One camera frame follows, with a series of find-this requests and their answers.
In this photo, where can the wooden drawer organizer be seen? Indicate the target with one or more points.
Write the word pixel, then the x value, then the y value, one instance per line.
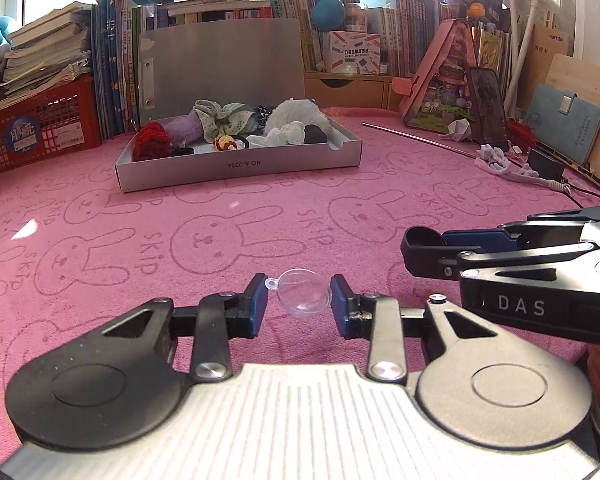
pixel 350 92

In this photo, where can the stack of books and papers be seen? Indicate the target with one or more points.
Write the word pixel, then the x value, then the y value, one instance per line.
pixel 45 50

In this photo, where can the white fluffy plush ball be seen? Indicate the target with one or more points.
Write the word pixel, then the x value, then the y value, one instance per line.
pixel 295 110

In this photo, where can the red crochet toy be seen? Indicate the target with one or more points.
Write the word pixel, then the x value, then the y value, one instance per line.
pixel 150 142

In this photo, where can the shelf row of colourful books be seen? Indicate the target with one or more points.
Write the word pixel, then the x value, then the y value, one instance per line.
pixel 405 25

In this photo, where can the black power adapter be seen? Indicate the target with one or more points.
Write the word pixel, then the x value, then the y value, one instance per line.
pixel 545 165

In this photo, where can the thin metal rod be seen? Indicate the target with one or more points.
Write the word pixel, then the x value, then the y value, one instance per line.
pixel 410 134

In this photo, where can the teal notebook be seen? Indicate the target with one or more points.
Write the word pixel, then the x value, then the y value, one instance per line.
pixel 565 125

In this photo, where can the white cloth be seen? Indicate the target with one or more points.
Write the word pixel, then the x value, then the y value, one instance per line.
pixel 280 135

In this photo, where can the white paper origami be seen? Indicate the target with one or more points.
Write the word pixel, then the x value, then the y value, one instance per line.
pixel 457 129

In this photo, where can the grey cardboard file box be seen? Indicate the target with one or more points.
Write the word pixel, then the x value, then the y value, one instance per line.
pixel 230 167

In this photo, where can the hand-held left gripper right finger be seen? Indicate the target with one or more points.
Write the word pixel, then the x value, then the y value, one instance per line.
pixel 339 305

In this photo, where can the purple plush toy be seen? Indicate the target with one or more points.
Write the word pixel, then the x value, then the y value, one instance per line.
pixel 185 127

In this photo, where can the white printed cardboard box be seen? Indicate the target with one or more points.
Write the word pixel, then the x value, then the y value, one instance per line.
pixel 352 52

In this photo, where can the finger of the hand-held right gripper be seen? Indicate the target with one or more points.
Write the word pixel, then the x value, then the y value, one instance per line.
pixel 475 240
pixel 430 262

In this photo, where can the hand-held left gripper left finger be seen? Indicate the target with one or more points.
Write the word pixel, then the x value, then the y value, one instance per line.
pixel 260 305

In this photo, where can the black smartphone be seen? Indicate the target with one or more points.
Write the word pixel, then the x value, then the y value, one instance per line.
pixel 487 105

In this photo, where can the flat lying white books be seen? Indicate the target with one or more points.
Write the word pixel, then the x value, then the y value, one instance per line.
pixel 220 12

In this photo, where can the red yarn item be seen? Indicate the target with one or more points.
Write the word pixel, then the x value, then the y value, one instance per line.
pixel 522 132

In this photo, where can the white plastic pipe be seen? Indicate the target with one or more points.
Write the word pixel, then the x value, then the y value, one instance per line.
pixel 522 45

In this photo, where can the green checked cloth pouch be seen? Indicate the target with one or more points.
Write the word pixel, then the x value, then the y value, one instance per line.
pixel 215 115

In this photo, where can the red plastic crate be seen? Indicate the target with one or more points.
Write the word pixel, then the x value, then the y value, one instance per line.
pixel 55 110

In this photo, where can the pink wooden house model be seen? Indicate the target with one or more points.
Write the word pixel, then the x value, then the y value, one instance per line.
pixel 440 60

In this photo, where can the row of upright books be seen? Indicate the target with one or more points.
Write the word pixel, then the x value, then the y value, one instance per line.
pixel 115 60

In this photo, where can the clear plastic capsule half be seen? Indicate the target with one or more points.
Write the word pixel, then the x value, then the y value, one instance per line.
pixel 302 295

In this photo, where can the small yellow brown toy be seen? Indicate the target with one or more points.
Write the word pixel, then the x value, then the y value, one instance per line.
pixel 225 142

